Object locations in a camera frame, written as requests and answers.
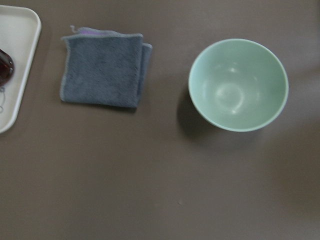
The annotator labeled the grey folded cloth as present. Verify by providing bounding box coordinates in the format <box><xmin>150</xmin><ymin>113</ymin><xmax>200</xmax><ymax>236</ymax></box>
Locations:
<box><xmin>59</xmin><ymin>27</ymin><xmax>153</xmax><ymax>109</ymax></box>

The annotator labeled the cream tray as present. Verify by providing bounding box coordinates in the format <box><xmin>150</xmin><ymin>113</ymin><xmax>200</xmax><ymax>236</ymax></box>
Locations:
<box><xmin>0</xmin><ymin>5</ymin><xmax>42</xmax><ymax>133</ymax></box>

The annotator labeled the green bowl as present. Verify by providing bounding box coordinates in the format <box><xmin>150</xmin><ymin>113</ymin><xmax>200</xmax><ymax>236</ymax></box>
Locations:
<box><xmin>188</xmin><ymin>38</ymin><xmax>289</xmax><ymax>133</ymax></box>

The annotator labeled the tea bottle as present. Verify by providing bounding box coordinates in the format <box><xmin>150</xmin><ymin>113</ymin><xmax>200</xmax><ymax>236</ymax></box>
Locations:
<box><xmin>0</xmin><ymin>49</ymin><xmax>15</xmax><ymax>86</ymax></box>

